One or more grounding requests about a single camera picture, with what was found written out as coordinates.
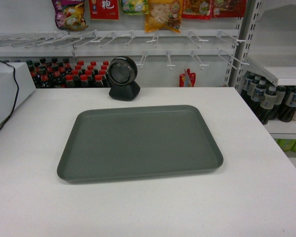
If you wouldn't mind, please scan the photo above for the white checkout table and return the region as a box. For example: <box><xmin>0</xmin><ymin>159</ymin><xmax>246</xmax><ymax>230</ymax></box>
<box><xmin>0</xmin><ymin>87</ymin><xmax>296</xmax><ymax>237</ymax></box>

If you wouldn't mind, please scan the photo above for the white peg hook rail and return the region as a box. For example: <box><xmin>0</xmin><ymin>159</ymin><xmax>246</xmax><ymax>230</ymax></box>
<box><xmin>0</xmin><ymin>29</ymin><xmax>241</xmax><ymax>55</ymax></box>

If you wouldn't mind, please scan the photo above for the red snack pouch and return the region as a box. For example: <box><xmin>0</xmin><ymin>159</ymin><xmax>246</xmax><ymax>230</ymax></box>
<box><xmin>179</xmin><ymin>68</ymin><xmax>196</xmax><ymax>87</ymax></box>

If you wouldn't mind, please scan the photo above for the yellow chips bag hanging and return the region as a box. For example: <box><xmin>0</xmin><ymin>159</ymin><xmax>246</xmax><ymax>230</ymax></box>
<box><xmin>145</xmin><ymin>0</ymin><xmax>183</xmax><ymax>33</ymax></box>

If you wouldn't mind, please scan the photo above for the grey silver rectangular tray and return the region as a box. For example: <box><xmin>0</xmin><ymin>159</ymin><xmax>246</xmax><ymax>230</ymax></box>
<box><xmin>57</xmin><ymin>105</ymin><xmax>223</xmax><ymax>183</ymax></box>

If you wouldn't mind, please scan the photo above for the white cash register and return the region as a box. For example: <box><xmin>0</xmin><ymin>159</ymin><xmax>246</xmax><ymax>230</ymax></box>
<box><xmin>0</xmin><ymin>61</ymin><xmax>36</xmax><ymax>128</ymax></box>

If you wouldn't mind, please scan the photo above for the red snack bag hanging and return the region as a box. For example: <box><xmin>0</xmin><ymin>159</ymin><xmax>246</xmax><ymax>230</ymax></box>
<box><xmin>88</xmin><ymin>0</ymin><xmax>119</xmax><ymax>20</ymax></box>

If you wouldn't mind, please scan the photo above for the purple snack bag hanging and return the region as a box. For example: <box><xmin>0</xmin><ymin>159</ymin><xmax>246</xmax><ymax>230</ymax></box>
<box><xmin>52</xmin><ymin>0</ymin><xmax>88</xmax><ymax>31</ymax></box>

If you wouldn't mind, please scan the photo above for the black round barcode scanner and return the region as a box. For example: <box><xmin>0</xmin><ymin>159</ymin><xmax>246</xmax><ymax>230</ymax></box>
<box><xmin>108</xmin><ymin>56</ymin><xmax>141</xmax><ymax>101</ymax></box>

